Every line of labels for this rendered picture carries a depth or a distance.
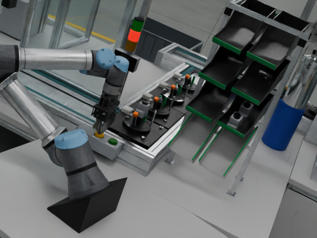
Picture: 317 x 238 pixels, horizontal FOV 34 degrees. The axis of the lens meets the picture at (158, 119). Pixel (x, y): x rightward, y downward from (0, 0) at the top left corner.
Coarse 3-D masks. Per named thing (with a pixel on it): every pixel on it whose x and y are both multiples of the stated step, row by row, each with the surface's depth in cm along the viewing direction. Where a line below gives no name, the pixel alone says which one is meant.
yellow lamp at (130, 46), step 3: (126, 42) 243; (129, 42) 241; (132, 42) 241; (135, 42) 241; (126, 45) 242; (129, 45) 242; (132, 45) 242; (135, 45) 243; (126, 48) 243; (129, 48) 242; (132, 48) 242
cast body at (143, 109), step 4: (140, 104) 237; (144, 104) 236; (148, 104) 238; (140, 108) 237; (144, 108) 236; (148, 108) 239; (140, 112) 236; (144, 112) 236; (140, 116) 237; (144, 116) 239
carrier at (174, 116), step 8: (144, 96) 274; (152, 96) 276; (160, 96) 266; (136, 104) 264; (152, 104) 266; (160, 104) 262; (152, 112) 258; (160, 112) 260; (168, 112) 263; (176, 112) 272; (160, 120) 257; (168, 120) 260; (176, 120) 263; (168, 128) 252
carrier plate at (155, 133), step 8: (120, 112) 250; (120, 120) 243; (112, 128) 234; (120, 128) 236; (152, 128) 246; (128, 136) 232; (136, 136) 234; (144, 136) 237; (152, 136) 239; (160, 136) 243; (144, 144) 230; (152, 144) 234
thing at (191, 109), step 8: (208, 88) 233; (216, 88) 233; (200, 96) 229; (208, 96) 229; (216, 96) 230; (224, 96) 230; (232, 96) 226; (192, 104) 225; (200, 104) 225; (208, 104) 226; (216, 104) 226; (224, 104) 222; (192, 112) 222; (200, 112) 222; (208, 112) 222; (216, 112) 223; (208, 120) 218
